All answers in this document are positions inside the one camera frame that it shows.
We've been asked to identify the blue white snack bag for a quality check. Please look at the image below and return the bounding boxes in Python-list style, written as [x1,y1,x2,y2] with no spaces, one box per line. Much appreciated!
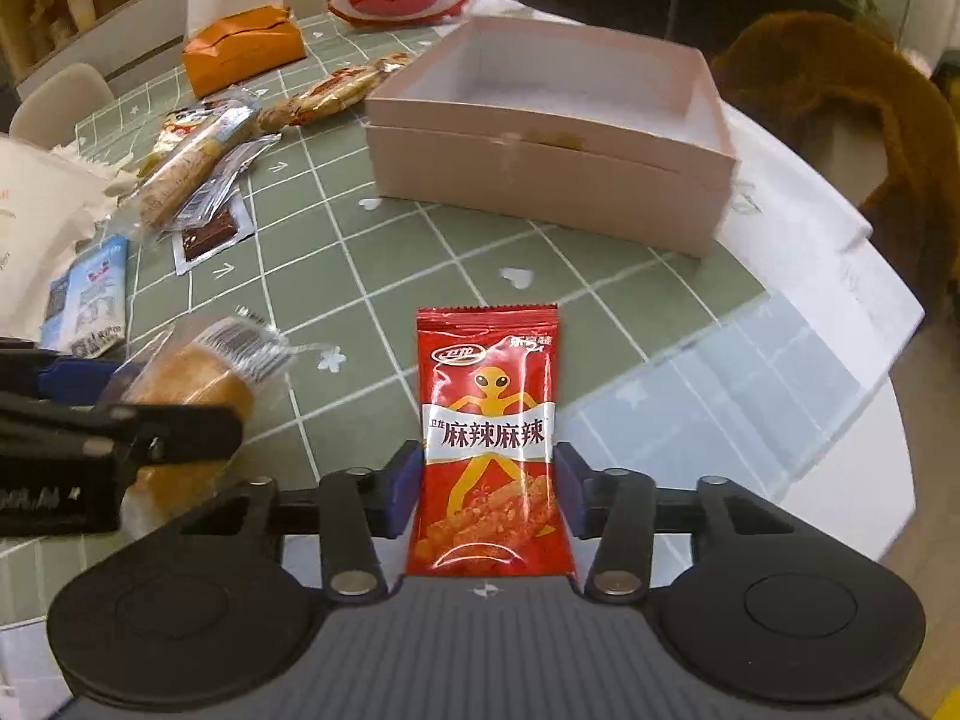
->
[39,236,128,359]

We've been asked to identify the red spicy snack packet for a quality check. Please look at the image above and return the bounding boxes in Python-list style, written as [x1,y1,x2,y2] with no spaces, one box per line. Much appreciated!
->
[407,304,574,577]

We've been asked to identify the round bread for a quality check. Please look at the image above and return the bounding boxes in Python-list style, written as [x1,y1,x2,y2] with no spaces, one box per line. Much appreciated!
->
[101,314,296,538]

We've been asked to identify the long cheese bread packet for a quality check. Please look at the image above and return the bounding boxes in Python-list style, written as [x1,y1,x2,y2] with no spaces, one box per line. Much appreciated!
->
[119,98,257,232]

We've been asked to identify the brown jelly bar packet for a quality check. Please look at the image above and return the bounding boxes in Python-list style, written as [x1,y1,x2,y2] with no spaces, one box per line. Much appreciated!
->
[171,190,256,277]

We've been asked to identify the small clear snack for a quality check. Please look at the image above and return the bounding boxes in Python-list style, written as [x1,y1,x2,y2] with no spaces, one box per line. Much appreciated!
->
[166,133,281,232]

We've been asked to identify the yellow panda snack bag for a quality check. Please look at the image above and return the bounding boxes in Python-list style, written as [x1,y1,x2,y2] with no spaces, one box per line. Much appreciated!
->
[137,103,215,179]

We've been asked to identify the red rice cracker packet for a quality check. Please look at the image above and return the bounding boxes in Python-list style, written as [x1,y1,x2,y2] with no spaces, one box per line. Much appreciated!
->
[256,52,412,133]

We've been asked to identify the green checked tablecloth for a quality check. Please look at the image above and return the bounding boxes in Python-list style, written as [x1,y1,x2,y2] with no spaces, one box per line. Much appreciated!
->
[0,10,864,631]

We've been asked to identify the white chair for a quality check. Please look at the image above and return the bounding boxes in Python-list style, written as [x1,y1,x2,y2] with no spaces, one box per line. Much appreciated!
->
[8,64,116,149]

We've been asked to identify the white paper sheets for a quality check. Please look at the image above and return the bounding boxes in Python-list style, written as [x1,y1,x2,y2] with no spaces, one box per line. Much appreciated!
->
[718,103,924,390]

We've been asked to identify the pink cardboard box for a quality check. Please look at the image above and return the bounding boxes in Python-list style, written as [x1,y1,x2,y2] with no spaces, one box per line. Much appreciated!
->
[366,16,737,257]

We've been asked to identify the orange tissue box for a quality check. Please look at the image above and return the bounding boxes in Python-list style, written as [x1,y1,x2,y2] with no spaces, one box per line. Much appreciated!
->
[182,0,306,98]

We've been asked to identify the brown fuzzy coat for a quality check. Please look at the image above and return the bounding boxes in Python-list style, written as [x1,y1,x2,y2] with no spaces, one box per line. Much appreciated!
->
[711,11,958,317]

